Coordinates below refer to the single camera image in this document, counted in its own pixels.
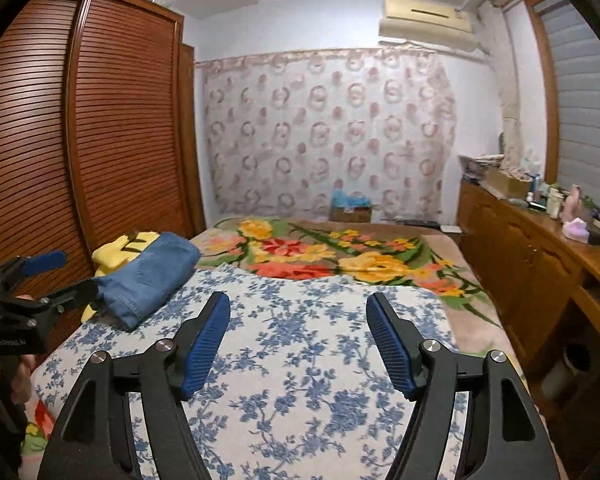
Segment wooden window frame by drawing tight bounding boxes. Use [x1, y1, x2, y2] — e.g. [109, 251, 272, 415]
[525, 0, 561, 181]

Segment wooden sideboard cabinet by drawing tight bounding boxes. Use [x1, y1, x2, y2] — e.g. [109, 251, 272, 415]
[457, 180, 600, 376]

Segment blue floral white sheet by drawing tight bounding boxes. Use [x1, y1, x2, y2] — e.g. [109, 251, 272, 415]
[30, 261, 473, 480]

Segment grey trash bin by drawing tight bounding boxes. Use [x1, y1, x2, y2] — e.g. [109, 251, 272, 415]
[541, 342, 592, 401]

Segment blue denim pants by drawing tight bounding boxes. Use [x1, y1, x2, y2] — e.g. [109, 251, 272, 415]
[94, 231, 202, 331]

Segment circle pattern curtain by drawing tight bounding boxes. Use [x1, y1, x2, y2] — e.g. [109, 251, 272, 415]
[195, 47, 458, 221]

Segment beige air conditioner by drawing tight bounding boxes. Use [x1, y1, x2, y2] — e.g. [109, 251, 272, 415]
[378, 0, 481, 53]

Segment person's left hand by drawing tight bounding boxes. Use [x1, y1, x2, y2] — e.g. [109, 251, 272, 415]
[0, 354, 37, 406]

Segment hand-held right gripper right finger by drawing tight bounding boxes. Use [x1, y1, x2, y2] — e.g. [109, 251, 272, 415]
[366, 291, 552, 480]

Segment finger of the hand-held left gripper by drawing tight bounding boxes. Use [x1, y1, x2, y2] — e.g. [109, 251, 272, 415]
[0, 251, 68, 288]
[7, 279, 101, 318]

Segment cardboard box with blue cloth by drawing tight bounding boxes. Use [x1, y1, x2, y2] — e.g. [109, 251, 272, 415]
[330, 189, 373, 222]

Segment flower print blanket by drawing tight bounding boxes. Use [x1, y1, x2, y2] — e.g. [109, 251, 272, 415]
[20, 215, 563, 480]

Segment beige lace side curtain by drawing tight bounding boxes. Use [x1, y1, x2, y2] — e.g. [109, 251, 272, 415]
[480, 0, 526, 161]

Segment open cardboard box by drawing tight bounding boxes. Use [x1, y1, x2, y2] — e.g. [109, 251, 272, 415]
[485, 166, 531, 198]

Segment wooden louvered wardrobe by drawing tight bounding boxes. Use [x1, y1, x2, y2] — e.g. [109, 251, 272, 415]
[0, 0, 207, 361]

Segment pink tissue pack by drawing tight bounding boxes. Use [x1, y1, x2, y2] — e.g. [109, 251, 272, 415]
[564, 217, 591, 242]

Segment printed flat box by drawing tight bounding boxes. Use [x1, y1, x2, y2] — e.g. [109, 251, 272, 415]
[459, 152, 503, 181]

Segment grey window blind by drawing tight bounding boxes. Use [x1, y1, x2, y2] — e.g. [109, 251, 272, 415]
[537, 0, 600, 221]

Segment yellow plush toy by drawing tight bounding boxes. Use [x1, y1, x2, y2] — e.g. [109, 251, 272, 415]
[80, 230, 161, 324]

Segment pink bottle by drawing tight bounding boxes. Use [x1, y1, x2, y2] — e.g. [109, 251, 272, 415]
[562, 184, 581, 220]

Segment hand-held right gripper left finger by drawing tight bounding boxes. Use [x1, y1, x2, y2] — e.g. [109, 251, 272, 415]
[36, 290, 231, 480]

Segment cluster of toiletry bottles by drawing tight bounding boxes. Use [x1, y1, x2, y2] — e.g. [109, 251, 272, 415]
[522, 157, 566, 216]

